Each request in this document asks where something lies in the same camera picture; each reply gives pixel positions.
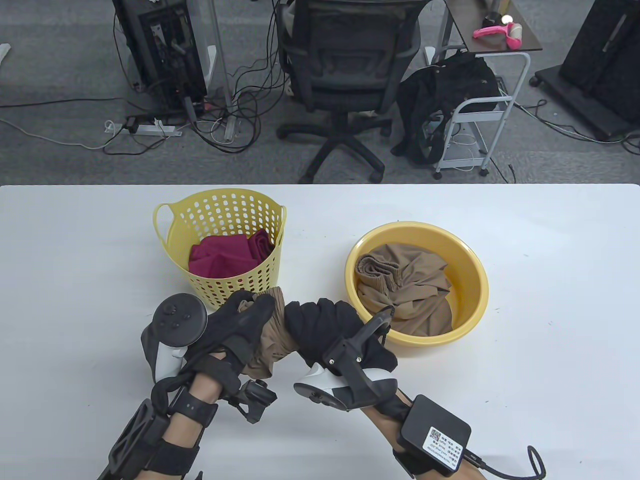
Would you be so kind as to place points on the black mesh office chair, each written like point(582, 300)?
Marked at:
point(345, 60)

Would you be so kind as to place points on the magenta shorts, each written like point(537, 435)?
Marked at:
point(225, 260)

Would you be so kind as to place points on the white power strip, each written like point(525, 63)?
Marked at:
point(150, 129)

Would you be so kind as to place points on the white flat object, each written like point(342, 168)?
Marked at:
point(4, 52)

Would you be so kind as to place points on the black round device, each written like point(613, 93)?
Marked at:
point(492, 19)

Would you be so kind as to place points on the grey desk leg post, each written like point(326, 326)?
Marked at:
point(220, 60)

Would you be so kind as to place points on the black battery pack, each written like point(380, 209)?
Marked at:
point(430, 430)

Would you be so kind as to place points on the black wheeled cabinet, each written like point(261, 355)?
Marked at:
point(600, 60)

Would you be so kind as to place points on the black computer tower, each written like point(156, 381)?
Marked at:
point(165, 55)

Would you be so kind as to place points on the yellow plastic basin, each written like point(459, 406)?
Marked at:
point(475, 300)

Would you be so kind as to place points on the black bag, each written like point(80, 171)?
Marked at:
point(440, 95)

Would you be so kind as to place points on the yellow perforated plastic basket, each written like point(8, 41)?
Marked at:
point(225, 295)

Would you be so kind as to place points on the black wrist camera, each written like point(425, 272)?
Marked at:
point(257, 397)

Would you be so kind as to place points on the person's left forearm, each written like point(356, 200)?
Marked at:
point(185, 430)

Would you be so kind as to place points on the white cart with brown top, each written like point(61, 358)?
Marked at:
point(465, 20)

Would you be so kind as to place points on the person's left hand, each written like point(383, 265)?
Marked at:
point(235, 325)

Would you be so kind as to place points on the grey VR controller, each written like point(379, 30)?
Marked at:
point(177, 315)
point(360, 385)

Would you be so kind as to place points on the pink plastic tool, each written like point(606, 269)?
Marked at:
point(492, 31)

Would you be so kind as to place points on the brown shorts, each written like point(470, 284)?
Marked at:
point(272, 340)
point(415, 290)

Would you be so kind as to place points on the person's right hand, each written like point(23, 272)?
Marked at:
point(320, 325)

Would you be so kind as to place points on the black forearm brace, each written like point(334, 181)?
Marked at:
point(135, 440)

